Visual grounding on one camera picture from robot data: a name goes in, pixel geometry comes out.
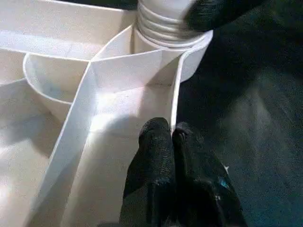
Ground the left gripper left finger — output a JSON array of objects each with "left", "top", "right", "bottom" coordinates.
[{"left": 118, "top": 118, "right": 177, "bottom": 227}]

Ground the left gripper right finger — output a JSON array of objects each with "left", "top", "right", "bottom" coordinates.
[{"left": 172, "top": 123, "right": 249, "bottom": 227}]

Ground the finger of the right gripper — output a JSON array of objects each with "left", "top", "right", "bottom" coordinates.
[{"left": 185, "top": 0, "right": 267, "bottom": 33}]

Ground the white plastic table leg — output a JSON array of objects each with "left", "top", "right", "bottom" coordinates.
[{"left": 134, "top": 0, "right": 210, "bottom": 49}]

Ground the white plastic table top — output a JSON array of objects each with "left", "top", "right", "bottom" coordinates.
[{"left": 0, "top": 0, "right": 214, "bottom": 227}]

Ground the black work mat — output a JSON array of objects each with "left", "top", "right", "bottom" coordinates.
[{"left": 57, "top": 0, "right": 303, "bottom": 227}]

